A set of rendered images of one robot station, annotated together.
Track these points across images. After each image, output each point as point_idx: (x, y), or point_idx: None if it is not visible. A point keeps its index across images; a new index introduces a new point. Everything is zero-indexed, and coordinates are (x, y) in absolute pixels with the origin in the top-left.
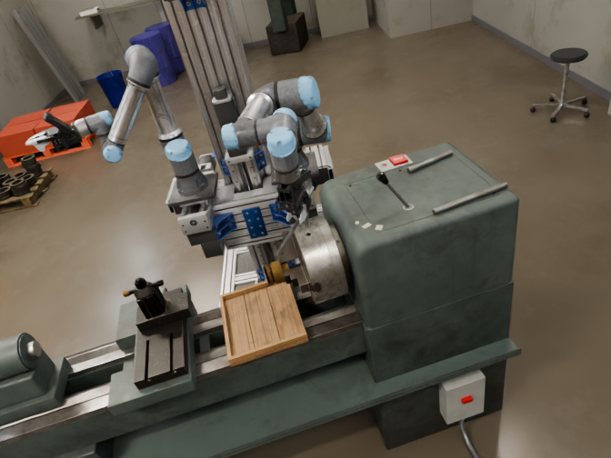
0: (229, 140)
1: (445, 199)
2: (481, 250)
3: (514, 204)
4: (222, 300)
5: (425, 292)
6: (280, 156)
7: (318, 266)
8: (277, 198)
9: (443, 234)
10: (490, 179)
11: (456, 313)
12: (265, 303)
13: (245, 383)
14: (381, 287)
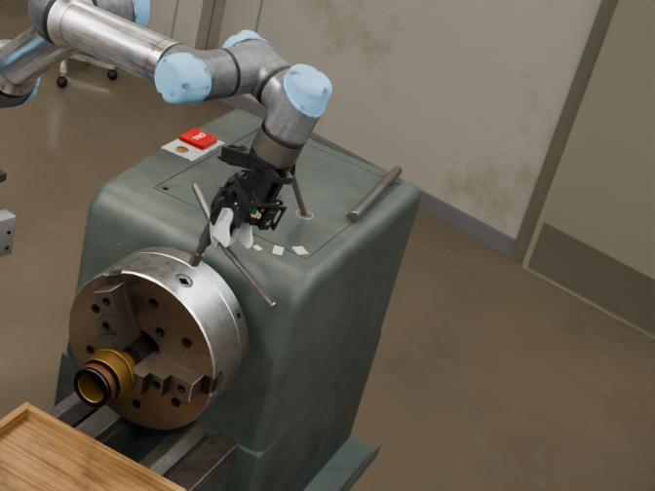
0: (198, 86)
1: (342, 198)
2: (381, 278)
3: (419, 200)
4: None
5: (326, 362)
6: (315, 116)
7: (222, 338)
8: (248, 199)
9: (367, 253)
10: (366, 165)
11: (332, 398)
12: (34, 470)
13: None
14: (299, 360)
